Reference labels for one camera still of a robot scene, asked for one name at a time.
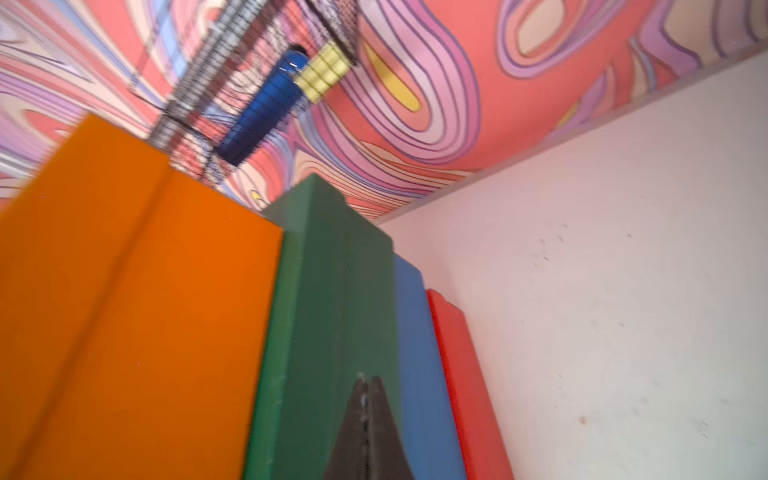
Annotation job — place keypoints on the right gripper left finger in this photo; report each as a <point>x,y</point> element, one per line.
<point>349,457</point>

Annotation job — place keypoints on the black wire basket back wall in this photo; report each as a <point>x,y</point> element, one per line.
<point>203,61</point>

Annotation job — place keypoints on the red shoebox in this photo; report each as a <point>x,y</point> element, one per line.
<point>482,446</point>

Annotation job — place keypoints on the green shoebox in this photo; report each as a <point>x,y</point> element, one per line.
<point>333,321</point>

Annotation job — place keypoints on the yellow item in basket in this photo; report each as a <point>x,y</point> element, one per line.
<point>323,71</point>

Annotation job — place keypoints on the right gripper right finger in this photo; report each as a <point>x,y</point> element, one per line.
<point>386,455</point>

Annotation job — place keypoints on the orange shoebox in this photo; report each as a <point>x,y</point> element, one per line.
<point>134,308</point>

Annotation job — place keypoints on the blue shoebox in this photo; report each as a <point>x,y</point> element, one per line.
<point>428,431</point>

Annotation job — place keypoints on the blue tool in basket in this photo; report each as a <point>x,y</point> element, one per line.
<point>270,104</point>

